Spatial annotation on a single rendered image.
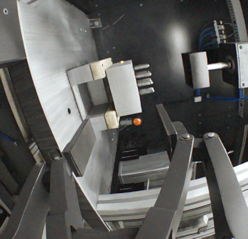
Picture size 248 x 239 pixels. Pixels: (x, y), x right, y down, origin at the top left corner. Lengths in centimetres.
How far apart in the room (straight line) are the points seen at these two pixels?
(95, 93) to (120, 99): 9
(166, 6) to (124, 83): 42
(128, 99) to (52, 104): 14
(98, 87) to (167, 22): 38
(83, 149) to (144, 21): 53
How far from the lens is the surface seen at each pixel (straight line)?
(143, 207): 31
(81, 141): 16
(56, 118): 24
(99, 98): 38
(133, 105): 31
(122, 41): 60
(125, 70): 29
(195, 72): 38
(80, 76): 30
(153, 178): 49
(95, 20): 62
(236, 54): 43
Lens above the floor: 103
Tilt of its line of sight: 7 degrees down
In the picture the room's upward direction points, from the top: 79 degrees clockwise
